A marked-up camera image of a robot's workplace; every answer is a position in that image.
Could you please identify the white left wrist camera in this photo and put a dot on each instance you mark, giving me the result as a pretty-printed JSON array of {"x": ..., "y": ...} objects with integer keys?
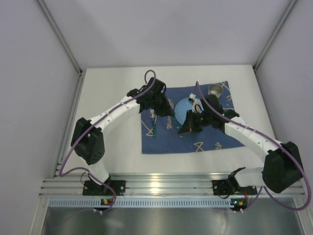
[{"x": 152, "y": 113}]

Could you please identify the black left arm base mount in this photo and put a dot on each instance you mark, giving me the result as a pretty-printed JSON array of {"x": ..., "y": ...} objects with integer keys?
[{"x": 93, "y": 189}]

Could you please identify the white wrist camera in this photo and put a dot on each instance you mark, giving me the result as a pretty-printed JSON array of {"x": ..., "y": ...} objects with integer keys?
[
  {"x": 196, "y": 103},
  {"x": 152, "y": 113}
]

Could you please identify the metal fork green handle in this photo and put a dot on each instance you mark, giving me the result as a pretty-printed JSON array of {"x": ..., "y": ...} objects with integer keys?
[{"x": 154, "y": 126}]

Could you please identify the aluminium frame rail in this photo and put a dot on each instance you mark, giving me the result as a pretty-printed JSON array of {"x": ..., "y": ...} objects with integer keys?
[{"x": 137, "y": 185}]

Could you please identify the blue plastic plate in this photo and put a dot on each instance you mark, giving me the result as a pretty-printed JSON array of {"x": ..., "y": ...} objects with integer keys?
[{"x": 181, "y": 109}]

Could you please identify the metal spoon green handle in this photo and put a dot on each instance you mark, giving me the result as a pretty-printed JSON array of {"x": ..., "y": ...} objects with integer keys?
[{"x": 177, "y": 126}]

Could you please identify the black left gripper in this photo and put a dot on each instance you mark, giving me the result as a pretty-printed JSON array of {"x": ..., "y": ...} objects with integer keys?
[{"x": 163, "y": 107}]

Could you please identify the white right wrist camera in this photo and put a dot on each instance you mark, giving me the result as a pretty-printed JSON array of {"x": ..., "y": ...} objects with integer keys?
[{"x": 196, "y": 103}]

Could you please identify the metal cup brown band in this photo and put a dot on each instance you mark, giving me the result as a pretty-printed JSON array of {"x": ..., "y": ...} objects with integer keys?
[{"x": 215, "y": 89}]

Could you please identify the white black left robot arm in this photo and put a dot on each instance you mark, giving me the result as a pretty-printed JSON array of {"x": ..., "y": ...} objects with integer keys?
[{"x": 88, "y": 137}]

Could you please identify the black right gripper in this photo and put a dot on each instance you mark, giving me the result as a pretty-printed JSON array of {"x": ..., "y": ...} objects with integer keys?
[{"x": 192, "y": 120}]

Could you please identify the perforated blue cable duct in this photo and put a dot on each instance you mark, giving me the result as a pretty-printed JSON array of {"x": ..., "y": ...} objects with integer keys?
[{"x": 146, "y": 203}]

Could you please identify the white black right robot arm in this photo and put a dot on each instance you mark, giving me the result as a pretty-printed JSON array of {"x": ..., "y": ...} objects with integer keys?
[{"x": 281, "y": 161}]

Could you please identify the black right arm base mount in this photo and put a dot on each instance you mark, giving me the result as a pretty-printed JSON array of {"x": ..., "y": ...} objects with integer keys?
[{"x": 229, "y": 187}]

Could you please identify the blue placemat gold print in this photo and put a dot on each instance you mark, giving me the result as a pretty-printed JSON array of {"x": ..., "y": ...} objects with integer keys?
[{"x": 167, "y": 140}]

